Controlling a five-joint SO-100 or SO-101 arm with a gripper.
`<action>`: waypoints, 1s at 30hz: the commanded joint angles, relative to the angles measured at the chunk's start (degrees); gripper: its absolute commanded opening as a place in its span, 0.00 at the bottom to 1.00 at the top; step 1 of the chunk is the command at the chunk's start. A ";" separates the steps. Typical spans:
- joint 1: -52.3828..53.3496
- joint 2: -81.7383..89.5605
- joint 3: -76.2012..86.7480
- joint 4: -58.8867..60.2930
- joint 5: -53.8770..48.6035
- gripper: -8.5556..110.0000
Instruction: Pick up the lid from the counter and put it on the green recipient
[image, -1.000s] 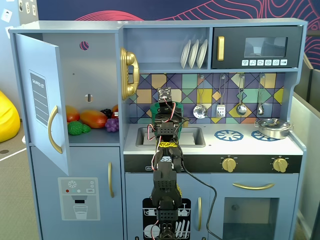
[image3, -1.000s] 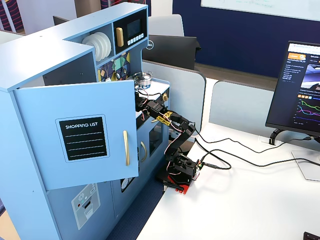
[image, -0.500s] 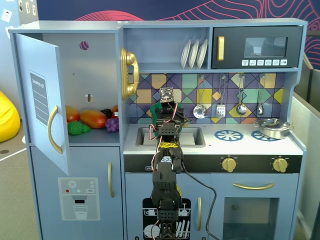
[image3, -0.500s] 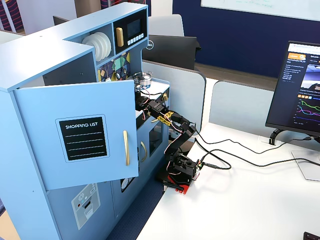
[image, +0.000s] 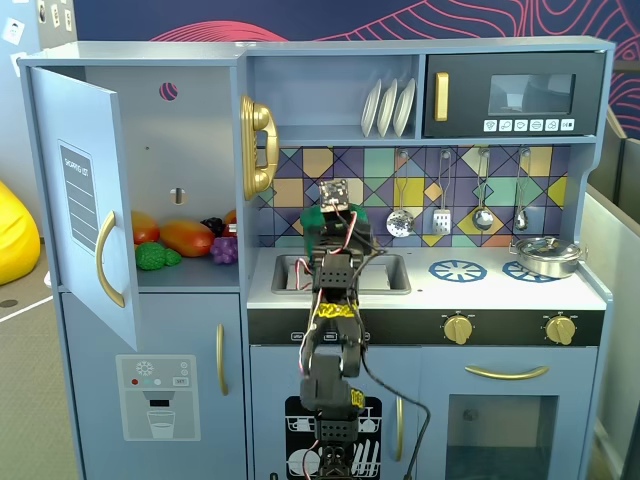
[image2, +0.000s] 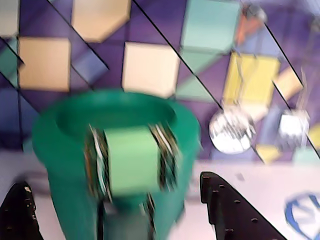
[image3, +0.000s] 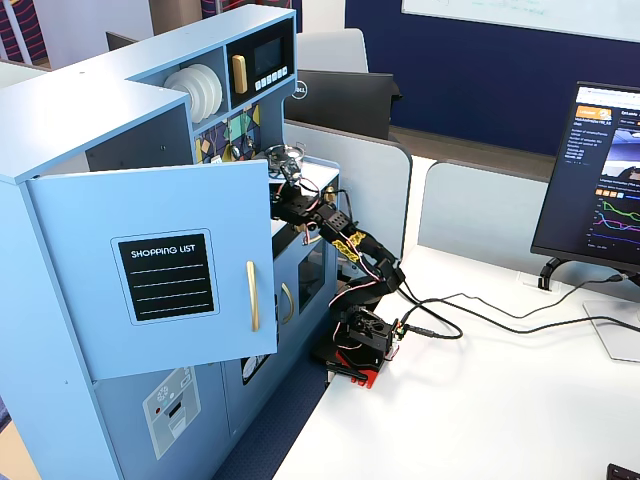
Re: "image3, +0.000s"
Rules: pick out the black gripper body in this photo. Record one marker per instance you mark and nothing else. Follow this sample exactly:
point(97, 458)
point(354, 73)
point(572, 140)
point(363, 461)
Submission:
point(289, 206)

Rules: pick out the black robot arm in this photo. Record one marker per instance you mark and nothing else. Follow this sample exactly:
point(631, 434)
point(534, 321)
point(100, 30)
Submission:
point(387, 272)

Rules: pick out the grey desk divider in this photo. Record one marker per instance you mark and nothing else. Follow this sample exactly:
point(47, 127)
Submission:
point(370, 190)
point(475, 210)

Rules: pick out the black Dell monitor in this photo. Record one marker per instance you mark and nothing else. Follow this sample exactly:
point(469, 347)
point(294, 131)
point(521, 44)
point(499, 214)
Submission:
point(345, 105)

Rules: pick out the white plate stack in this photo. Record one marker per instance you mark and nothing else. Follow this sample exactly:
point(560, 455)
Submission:
point(200, 92)

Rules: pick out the grey office chair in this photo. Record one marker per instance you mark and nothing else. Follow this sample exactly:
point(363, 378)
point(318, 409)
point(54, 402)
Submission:
point(330, 50)

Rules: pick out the blue shopping list door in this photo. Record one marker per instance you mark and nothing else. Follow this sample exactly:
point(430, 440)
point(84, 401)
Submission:
point(75, 275)

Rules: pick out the lit computer monitor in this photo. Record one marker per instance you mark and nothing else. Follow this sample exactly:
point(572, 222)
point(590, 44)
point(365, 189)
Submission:
point(585, 175)

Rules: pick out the white whiteboard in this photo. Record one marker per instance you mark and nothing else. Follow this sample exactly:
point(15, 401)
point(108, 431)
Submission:
point(525, 12)

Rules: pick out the grey monitor stand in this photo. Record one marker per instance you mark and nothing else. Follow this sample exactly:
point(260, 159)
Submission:
point(615, 340)

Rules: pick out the black keyboard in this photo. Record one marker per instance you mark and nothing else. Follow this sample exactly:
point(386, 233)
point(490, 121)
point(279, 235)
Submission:
point(625, 474)

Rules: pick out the printed arm base mount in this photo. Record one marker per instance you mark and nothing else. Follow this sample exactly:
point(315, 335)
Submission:
point(367, 377)

